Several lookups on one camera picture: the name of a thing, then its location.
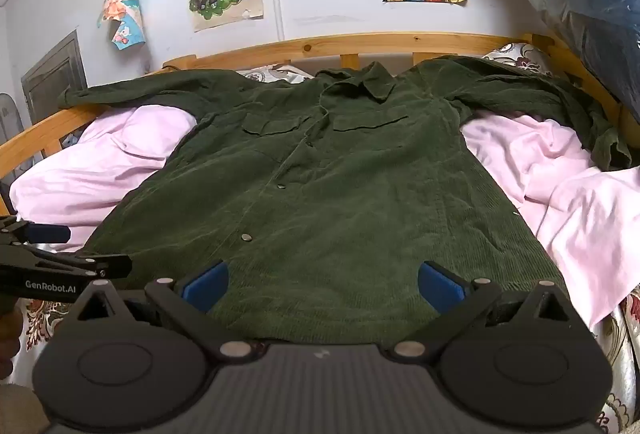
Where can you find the grey wall panel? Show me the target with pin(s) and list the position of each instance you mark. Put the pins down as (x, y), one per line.
(55, 74)

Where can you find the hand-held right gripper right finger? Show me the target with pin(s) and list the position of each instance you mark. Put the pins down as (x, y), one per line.
(440, 288)

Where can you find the curled small wall poster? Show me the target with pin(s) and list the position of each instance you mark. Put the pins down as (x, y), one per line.
(122, 14)

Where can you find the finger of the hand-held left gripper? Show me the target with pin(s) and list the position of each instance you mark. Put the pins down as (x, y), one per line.
(47, 233)
(107, 265)

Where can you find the wooden bed frame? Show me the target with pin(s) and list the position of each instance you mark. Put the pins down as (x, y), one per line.
(325, 45)

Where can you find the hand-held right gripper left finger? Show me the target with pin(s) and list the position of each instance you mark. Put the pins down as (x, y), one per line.
(206, 288)

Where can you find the pink bed sheet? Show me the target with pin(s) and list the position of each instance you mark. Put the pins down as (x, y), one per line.
(550, 164)

